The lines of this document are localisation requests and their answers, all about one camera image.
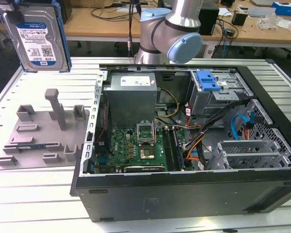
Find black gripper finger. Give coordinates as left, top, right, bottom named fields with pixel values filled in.
left=6, top=0, right=24, bottom=25

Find hard disk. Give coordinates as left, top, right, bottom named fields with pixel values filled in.
left=0, top=0, right=73, bottom=73

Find blue data wire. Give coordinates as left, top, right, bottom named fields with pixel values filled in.
left=229, top=110, right=256, bottom=141

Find orange red power wire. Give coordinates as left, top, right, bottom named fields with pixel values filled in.
left=241, top=122, right=252, bottom=141

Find large black box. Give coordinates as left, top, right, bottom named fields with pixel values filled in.
left=62, top=0, right=73, bottom=24

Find wooden desk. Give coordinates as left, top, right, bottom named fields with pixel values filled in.
left=0, top=6, right=143, bottom=55
left=198, top=4, right=291, bottom=59

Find grey parts rack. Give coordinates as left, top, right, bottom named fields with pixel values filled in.
left=0, top=88, right=91, bottom=171

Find RAM stick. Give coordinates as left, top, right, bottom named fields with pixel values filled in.
left=17, top=144, right=46, bottom=150

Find grey power supply unit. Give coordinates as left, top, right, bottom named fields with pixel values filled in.
left=102, top=72, right=159, bottom=131

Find green motherboard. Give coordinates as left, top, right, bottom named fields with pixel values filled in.
left=93, top=126, right=194, bottom=173

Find metal socket cover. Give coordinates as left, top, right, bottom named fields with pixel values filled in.
left=136, top=122, right=158, bottom=145

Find thin locking lever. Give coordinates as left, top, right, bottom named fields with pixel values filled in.
left=153, top=120, right=159, bottom=144

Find CPU socket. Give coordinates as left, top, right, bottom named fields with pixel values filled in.
left=138, top=145, right=158, bottom=161

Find black computer tower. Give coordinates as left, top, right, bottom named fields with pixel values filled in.
left=198, top=4, right=220, bottom=36

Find black graphics card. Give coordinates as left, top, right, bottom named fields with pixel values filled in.
left=124, top=165, right=166, bottom=173

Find blue plastic drive latch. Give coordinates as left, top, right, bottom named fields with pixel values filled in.
left=195, top=69, right=222, bottom=92

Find grey metal drive cage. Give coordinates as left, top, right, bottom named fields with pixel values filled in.
left=187, top=69, right=255, bottom=117

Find small black box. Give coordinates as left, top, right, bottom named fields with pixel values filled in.
left=231, top=11, right=249, bottom=26

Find flat grey device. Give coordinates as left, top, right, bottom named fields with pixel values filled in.
left=247, top=6, right=275, bottom=17

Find black PC case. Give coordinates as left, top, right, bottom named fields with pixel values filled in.
left=70, top=58, right=291, bottom=223

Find clear plastic bags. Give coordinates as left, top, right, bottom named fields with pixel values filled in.
left=257, top=13, right=291, bottom=33

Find blue cardboard box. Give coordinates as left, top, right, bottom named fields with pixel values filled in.
left=271, top=1, right=291, bottom=17

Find thin black hanging cable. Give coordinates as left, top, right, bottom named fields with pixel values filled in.
left=127, top=0, right=138, bottom=58

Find yellow black wire bundle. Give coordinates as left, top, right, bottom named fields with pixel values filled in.
left=154, top=87, right=180, bottom=120

